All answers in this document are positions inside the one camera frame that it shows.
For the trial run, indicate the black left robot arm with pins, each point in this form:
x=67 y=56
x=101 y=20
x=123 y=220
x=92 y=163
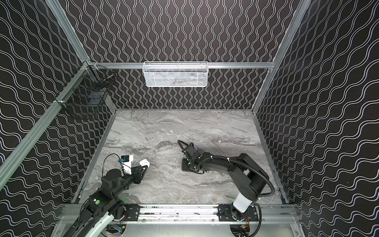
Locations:
x=104 y=206

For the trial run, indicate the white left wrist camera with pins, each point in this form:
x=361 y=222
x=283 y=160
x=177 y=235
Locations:
x=126 y=163

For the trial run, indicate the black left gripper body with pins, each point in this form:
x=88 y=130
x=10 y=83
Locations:
x=134 y=174

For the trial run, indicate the white earbud charging case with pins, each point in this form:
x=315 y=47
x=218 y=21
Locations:
x=144 y=162

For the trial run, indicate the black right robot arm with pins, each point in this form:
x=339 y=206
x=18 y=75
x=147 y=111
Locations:
x=250 y=179

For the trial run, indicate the aluminium frame post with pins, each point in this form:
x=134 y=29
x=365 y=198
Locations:
x=17 y=156
x=287 y=39

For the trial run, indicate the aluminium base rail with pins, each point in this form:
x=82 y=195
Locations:
x=202 y=214

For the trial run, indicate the aluminium frame post right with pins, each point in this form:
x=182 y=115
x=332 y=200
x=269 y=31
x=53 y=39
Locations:
x=287 y=39

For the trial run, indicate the black wire basket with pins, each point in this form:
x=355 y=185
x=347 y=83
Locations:
x=88 y=97

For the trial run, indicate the aluminium frame back bar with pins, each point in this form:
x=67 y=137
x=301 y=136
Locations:
x=209 y=65

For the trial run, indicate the aluminium frame post left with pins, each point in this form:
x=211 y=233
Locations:
x=17 y=156

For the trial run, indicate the white wire mesh basket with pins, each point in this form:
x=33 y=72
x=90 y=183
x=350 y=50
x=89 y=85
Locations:
x=176 y=77

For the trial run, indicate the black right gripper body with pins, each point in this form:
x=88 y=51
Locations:
x=188 y=164

